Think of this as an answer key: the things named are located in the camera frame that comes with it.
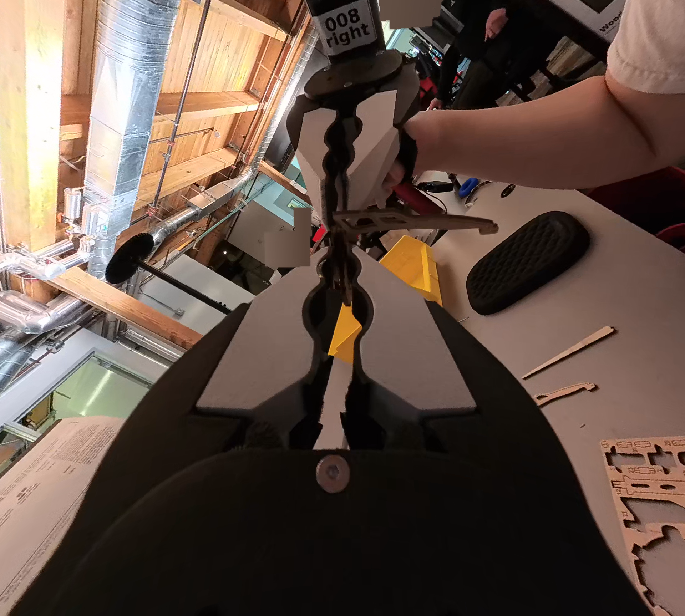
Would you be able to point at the red bar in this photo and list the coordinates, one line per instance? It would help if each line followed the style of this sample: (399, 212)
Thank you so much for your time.
(420, 197)

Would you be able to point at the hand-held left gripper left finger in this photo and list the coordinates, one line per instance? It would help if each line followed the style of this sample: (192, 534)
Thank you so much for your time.
(262, 354)

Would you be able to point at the wooden model frame part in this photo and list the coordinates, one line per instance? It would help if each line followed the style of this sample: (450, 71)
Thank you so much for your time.
(460, 223)

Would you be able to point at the large silver air duct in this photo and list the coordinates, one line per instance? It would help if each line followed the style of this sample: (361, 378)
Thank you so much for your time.
(128, 91)

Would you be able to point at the person's right forearm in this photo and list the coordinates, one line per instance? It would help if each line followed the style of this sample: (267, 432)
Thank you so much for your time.
(535, 134)

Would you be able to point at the narrow silver spiral duct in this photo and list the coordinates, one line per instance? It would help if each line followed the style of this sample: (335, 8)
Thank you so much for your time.
(289, 91)

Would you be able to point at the person's white shirt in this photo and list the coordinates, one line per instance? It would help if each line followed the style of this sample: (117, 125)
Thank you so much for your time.
(653, 11)

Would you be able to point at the yellow plastic bin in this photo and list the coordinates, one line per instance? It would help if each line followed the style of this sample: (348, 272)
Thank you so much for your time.
(412, 265)

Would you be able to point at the black padded case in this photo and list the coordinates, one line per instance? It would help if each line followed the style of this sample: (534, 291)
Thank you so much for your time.
(527, 265)

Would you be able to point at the person's right hand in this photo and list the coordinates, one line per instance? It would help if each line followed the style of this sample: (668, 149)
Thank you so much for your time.
(433, 145)

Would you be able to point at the straight wooden strip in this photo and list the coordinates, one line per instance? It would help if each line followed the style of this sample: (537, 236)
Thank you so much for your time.
(567, 354)

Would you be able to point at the hooked wooden strip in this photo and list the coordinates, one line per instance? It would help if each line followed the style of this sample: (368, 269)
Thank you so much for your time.
(567, 390)

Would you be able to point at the black disc on pole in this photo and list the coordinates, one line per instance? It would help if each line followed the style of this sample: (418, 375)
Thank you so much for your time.
(128, 265)

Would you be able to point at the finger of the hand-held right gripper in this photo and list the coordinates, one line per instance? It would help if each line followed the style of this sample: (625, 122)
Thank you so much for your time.
(377, 150)
(310, 156)

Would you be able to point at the small blue object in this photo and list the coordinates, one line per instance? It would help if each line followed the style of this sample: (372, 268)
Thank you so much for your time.
(470, 187)

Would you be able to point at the silver insulated pipes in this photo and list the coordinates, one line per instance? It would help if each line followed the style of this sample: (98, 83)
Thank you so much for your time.
(32, 305)

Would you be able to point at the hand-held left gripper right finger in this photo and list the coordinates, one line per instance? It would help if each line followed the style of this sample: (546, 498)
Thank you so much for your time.
(417, 354)

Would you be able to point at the printed text paper sheet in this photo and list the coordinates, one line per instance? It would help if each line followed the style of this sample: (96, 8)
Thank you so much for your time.
(43, 482)

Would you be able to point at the laser-cut wooden parts sheet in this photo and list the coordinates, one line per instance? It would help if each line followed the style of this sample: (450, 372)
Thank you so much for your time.
(627, 514)

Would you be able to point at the interior glass window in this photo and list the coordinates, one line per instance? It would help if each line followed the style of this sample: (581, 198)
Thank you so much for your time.
(96, 391)

